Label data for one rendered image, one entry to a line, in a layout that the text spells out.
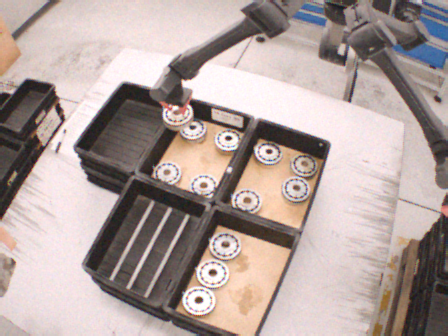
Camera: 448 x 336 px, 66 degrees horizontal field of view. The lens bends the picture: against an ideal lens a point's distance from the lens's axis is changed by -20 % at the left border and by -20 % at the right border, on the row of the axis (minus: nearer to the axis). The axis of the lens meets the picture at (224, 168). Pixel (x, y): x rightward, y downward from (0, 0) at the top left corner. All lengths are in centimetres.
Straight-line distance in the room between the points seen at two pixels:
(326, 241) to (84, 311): 96
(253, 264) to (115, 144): 72
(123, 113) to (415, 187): 192
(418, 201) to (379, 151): 92
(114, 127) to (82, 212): 38
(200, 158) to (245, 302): 58
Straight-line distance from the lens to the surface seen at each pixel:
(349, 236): 162
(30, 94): 268
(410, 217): 265
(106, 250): 143
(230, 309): 131
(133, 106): 180
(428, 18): 310
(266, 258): 138
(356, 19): 99
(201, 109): 165
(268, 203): 148
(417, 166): 292
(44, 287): 162
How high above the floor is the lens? 209
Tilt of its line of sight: 54 degrees down
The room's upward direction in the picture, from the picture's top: straight up
